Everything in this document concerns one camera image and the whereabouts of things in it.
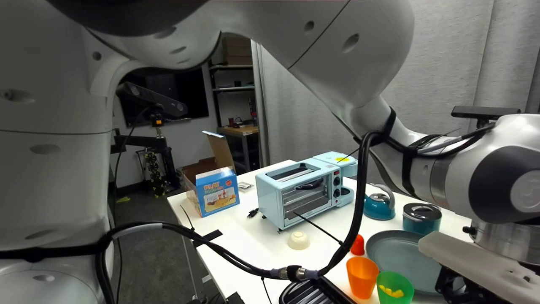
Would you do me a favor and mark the dark storage shelf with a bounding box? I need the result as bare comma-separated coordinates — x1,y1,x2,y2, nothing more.
205,32,262,171

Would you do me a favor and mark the blue printed carton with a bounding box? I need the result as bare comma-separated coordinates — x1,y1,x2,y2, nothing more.
193,167,242,218

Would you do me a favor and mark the small red bottle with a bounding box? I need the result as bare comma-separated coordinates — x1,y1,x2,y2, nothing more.
350,235,367,257

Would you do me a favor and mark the green plastic cup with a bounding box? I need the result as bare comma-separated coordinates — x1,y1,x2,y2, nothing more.
377,270,417,304

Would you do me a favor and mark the teal toy kettle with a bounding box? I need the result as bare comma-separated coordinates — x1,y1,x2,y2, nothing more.
362,184,397,223

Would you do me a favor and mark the teal pot with dark lid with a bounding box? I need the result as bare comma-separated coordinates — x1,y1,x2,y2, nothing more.
402,201,444,237

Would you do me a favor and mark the wooden desk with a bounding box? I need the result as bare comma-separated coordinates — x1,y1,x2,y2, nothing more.
218,123,262,171

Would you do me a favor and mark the open cardboard box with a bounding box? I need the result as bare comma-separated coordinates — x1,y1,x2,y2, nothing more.
179,130,238,191

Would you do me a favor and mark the small cream bowl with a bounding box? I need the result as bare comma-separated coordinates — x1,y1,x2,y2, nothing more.
286,230,313,252

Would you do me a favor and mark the black ridged tray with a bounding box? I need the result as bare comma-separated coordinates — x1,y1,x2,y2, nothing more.
277,277,358,304

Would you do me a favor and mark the closed cardboard box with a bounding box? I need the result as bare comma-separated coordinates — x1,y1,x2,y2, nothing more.
221,36,254,66

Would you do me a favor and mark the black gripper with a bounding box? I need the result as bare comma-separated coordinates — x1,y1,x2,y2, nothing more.
436,265,485,304

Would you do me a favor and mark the black wall monitor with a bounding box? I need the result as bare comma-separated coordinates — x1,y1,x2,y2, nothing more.
115,66,211,129

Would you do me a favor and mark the orange plastic cup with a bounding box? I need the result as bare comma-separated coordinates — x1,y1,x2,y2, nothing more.
346,255,382,301

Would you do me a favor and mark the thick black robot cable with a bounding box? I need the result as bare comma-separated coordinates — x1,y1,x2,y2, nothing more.
0,108,497,304

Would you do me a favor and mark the black stereo camera bar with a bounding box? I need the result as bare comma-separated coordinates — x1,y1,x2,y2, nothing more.
451,105,522,122

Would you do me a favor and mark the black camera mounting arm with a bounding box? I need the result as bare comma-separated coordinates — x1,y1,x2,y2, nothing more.
108,129,176,193

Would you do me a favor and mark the light blue toy toaster oven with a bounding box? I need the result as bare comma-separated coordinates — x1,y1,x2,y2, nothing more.
255,151,362,233

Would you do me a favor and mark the grey curtain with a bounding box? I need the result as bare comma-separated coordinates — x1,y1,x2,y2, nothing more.
250,0,540,188

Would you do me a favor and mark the large grey-blue plate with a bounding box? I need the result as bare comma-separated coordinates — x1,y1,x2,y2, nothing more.
365,228,446,294

